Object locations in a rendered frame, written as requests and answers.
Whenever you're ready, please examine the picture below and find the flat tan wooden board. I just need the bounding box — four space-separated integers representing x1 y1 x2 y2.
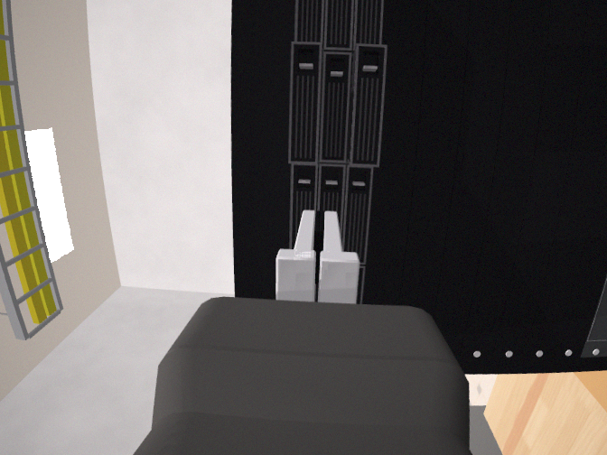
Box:
574 370 607 413

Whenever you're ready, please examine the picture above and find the black server rack frame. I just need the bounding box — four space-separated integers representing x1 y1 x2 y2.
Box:
231 0 607 375

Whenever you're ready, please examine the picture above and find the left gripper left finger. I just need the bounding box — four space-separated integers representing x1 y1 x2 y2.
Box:
276 210 320 302

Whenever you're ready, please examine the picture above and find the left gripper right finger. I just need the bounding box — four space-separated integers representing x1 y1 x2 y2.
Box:
317 211 360 304

